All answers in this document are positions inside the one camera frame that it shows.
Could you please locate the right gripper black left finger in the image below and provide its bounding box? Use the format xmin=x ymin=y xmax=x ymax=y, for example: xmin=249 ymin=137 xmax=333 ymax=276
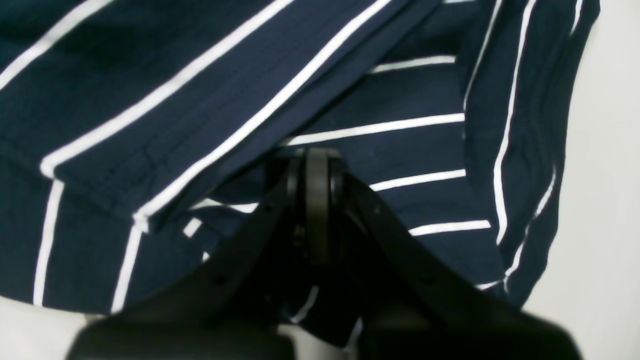
xmin=67 ymin=155 xmax=321 ymax=360

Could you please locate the navy white striped T-shirt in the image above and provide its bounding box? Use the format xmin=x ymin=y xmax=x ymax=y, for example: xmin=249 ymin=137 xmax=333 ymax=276
xmin=0 ymin=0 xmax=601 ymax=346

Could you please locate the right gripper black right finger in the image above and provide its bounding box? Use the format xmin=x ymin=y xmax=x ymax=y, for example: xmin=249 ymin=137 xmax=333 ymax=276
xmin=310 ymin=148 xmax=581 ymax=360

